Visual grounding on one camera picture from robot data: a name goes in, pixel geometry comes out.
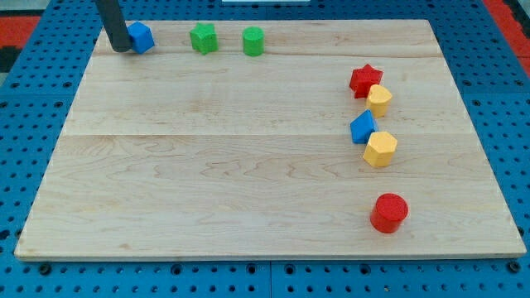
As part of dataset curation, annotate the red star block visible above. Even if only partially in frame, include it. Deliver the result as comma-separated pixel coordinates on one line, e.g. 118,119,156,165
349,64,383,99

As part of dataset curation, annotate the green star block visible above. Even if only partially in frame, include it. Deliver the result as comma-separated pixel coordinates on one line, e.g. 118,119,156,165
190,22,219,55

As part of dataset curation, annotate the light wooden board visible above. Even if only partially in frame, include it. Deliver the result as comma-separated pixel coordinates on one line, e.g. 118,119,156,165
15,20,526,262

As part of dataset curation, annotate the blue wedge block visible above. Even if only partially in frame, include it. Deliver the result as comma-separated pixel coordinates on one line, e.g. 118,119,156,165
350,109,378,144

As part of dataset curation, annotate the green cylinder block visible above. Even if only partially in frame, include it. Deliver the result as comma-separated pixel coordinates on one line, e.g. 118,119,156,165
242,26,265,56

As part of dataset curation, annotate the yellow hexagon block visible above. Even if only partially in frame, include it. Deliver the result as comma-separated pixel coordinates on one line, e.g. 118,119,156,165
363,131,398,167

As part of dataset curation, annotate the yellow rounded pentagon block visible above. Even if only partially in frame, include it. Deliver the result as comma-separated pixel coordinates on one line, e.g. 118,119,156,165
365,84,393,118

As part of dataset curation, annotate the red cylinder block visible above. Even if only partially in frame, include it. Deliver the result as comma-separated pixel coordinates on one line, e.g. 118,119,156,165
369,193,409,233

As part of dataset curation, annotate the blue cube block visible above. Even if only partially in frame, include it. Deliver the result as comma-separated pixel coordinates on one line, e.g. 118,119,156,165
128,22,155,55

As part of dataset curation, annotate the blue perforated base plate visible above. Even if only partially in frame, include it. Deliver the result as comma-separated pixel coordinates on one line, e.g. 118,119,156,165
1,1,529,297

